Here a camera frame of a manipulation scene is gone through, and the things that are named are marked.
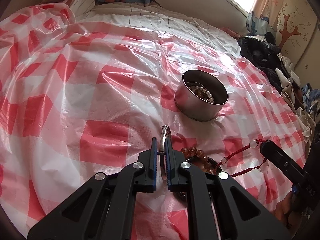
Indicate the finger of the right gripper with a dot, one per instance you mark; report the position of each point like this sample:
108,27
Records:
282,161

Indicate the white striped bed quilt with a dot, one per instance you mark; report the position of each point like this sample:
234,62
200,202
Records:
156,18

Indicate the wardrobe with tree decoration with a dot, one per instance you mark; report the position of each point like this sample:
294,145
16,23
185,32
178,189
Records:
296,33

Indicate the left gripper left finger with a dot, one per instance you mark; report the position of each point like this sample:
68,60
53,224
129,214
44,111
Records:
146,181

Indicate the round silver metal tin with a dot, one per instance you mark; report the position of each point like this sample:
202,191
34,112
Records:
200,95

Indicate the red white checkered plastic sheet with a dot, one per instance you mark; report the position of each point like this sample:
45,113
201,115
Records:
79,98

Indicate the wide silver bangle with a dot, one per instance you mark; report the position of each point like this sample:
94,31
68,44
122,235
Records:
166,133

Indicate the black jacket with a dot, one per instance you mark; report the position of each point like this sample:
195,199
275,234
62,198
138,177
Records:
264,55

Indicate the pile of beige clothes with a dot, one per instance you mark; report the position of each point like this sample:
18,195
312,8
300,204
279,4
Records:
292,94

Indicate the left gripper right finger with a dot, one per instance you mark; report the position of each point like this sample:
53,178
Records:
173,159

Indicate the blue whale curtain right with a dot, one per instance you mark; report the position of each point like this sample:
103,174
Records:
260,25

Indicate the right hand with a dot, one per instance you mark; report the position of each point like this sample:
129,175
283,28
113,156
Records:
283,212

